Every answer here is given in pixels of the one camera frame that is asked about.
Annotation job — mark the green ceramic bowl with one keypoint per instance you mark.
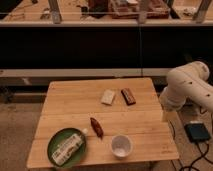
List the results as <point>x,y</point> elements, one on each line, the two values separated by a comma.
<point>56,139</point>

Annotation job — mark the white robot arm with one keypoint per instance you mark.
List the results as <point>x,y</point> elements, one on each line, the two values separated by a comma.
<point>187,81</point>

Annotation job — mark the beige sponge block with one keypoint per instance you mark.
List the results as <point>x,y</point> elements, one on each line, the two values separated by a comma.
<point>108,97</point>

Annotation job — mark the dark brown chocolate bar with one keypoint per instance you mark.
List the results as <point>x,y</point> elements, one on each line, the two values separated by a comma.
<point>128,96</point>

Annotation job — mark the wooden table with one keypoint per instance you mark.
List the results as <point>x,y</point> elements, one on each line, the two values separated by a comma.
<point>73,103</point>

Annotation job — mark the red-brown snack packet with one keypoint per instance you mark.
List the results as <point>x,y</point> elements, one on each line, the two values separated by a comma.
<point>96,127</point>

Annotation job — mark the white paper cup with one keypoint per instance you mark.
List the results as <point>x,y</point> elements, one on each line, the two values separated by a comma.
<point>121,146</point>

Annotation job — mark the long workbench shelf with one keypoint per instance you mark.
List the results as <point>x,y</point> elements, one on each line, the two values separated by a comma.
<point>101,38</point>

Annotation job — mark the black power box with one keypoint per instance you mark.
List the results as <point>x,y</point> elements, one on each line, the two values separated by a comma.
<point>197,132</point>

